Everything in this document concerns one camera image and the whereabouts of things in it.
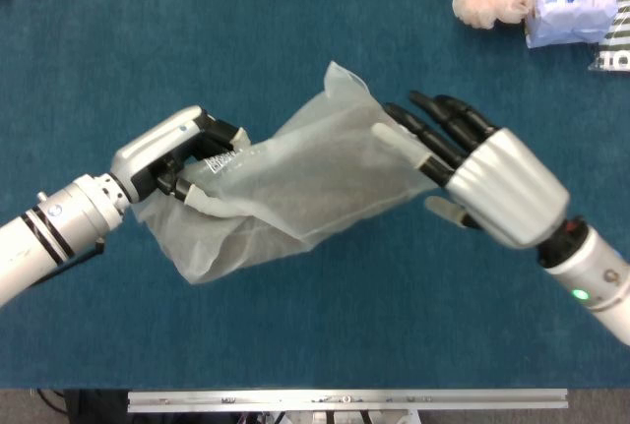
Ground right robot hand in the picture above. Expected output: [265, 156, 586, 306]
[371, 90, 572, 251]

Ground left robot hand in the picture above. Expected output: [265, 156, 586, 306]
[108, 104, 253, 213]

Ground translucent white plastic bag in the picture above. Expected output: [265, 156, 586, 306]
[131, 60, 442, 286]

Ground black white striped bag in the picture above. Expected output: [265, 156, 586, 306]
[588, 0, 630, 73]

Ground white tissue pack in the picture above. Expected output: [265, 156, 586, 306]
[524, 0, 619, 49]

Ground aluminium frame rail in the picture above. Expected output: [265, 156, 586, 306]
[126, 388, 569, 414]

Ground black cables under table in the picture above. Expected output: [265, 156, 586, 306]
[36, 388, 129, 424]

